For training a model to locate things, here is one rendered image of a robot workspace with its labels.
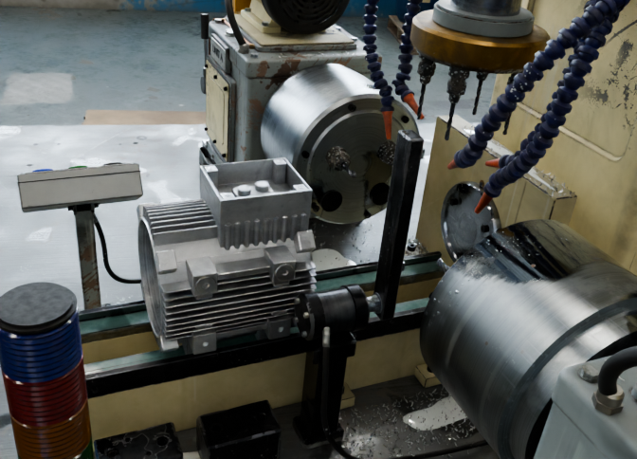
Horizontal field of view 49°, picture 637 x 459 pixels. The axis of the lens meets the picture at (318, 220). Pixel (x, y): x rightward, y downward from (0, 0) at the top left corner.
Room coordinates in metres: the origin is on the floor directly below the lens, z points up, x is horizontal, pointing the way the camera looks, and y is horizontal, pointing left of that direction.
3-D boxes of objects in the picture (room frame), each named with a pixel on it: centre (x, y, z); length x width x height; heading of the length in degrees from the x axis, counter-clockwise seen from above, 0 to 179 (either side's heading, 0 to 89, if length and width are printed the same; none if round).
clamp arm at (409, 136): (0.73, -0.09, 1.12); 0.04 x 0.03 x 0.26; 116
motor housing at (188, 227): (0.78, 0.12, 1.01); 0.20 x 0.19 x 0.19; 115
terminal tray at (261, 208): (0.80, 0.09, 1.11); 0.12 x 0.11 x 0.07; 115
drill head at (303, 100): (1.23, 0.00, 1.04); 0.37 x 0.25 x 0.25; 26
